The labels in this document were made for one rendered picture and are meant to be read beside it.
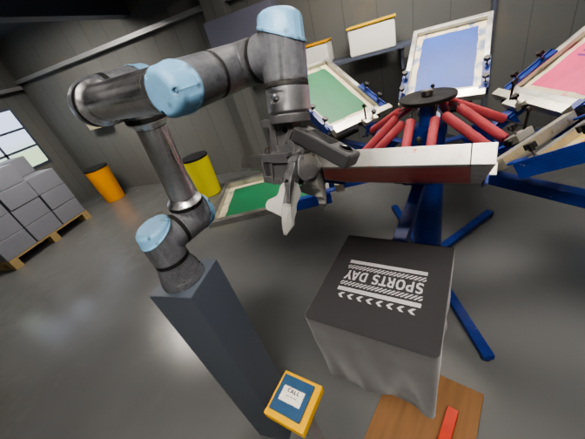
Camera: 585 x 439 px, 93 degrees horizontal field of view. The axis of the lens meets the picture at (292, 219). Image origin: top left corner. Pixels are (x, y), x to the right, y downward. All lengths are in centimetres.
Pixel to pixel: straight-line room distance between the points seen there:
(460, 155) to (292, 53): 34
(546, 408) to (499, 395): 19
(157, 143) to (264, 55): 48
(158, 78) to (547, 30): 452
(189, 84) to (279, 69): 14
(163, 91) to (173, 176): 49
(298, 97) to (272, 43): 9
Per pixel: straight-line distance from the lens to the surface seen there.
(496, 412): 199
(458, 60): 285
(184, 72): 47
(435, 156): 60
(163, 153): 91
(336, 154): 46
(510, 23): 459
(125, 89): 60
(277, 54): 50
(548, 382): 214
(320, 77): 282
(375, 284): 113
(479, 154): 59
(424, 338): 100
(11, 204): 601
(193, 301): 99
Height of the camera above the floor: 179
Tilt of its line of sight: 32 degrees down
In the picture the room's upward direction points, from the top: 18 degrees counter-clockwise
